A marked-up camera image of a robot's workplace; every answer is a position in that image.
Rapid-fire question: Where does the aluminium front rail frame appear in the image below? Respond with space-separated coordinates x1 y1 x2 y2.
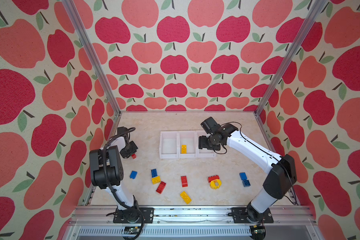
61 206 324 240

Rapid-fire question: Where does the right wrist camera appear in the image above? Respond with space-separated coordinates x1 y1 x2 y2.
201 117 221 135

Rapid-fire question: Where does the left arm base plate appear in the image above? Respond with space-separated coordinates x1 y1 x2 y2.
113 208 155 224

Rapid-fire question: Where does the white three-compartment bin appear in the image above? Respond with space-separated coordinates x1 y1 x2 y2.
159 130 217 159

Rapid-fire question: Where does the yellow ring lego piece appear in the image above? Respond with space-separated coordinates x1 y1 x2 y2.
210 179 222 190

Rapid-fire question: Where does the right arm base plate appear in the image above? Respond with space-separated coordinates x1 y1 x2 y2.
228 208 274 224

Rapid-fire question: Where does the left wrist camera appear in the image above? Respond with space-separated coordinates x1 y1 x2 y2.
117 127 130 142

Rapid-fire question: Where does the yellow lego brick bottom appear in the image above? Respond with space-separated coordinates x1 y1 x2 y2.
180 191 192 205

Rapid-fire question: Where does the small blue lego brick right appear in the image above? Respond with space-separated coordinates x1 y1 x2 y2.
243 180 251 187

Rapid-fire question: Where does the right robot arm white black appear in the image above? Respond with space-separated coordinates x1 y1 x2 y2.
199 117 297 224

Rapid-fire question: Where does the right aluminium corner post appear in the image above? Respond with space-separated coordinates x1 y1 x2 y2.
255 0 329 117

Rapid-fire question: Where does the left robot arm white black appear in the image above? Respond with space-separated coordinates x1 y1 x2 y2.
89 145 140 222

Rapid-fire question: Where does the yellow lego brick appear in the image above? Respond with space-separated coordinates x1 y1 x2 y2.
152 176 161 185
180 191 192 205
181 145 187 154

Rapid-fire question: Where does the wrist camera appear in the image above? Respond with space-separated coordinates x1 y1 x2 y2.
201 117 221 135
117 127 130 142

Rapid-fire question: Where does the aluminium corner post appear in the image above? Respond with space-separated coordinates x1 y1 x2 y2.
255 0 329 117
62 1 122 118

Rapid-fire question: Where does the left aluminium corner post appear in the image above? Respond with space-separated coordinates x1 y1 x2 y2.
62 1 122 118

